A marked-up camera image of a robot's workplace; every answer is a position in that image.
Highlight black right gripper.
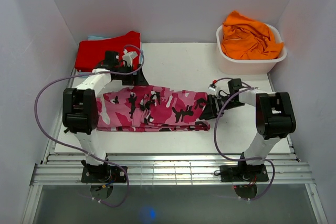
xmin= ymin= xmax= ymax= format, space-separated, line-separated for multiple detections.
xmin=199 ymin=94 xmax=245 ymax=120

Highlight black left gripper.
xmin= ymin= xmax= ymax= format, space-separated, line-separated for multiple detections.
xmin=113 ymin=63 xmax=148 ymax=86

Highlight pink camouflage trousers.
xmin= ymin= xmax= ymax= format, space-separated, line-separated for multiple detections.
xmin=97 ymin=86 xmax=210 ymax=132

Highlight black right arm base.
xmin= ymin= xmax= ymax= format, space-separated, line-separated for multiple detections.
xmin=219 ymin=165 xmax=269 ymax=182

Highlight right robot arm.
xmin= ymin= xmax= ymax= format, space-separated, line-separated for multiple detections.
xmin=199 ymin=78 xmax=296 ymax=185

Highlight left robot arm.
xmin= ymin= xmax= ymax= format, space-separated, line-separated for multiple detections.
xmin=62 ymin=48 xmax=147 ymax=183

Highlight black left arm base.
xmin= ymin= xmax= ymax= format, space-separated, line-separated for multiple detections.
xmin=80 ymin=166 xmax=127 ymax=183

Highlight white plastic basin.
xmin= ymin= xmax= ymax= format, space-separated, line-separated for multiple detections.
xmin=216 ymin=25 xmax=287 ymax=75

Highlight folded red garment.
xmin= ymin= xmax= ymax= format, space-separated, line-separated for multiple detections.
xmin=75 ymin=31 xmax=141 ymax=72

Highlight folded light blue garment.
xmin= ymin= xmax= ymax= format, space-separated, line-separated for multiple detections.
xmin=77 ymin=35 xmax=144 ymax=75

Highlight crumpled orange garment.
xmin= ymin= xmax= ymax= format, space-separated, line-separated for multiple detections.
xmin=222 ymin=11 xmax=283 ymax=58

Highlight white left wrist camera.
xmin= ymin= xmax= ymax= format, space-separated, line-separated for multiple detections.
xmin=122 ymin=51 xmax=138 ymax=67

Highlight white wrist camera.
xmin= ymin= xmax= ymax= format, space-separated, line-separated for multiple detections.
xmin=122 ymin=51 xmax=138 ymax=67
xmin=208 ymin=80 xmax=218 ymax=95

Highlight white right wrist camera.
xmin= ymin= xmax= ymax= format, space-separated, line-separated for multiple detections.
xmin=208 ymin=80 xmax=218 ymax=95

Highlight aluminium table frame rails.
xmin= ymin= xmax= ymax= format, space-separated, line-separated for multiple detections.
xmin=31 ymin=153 xmax=315 ymax=186

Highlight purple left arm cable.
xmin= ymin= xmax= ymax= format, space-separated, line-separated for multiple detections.
xmin=34 ymin=45 xmax=145 ymax=208

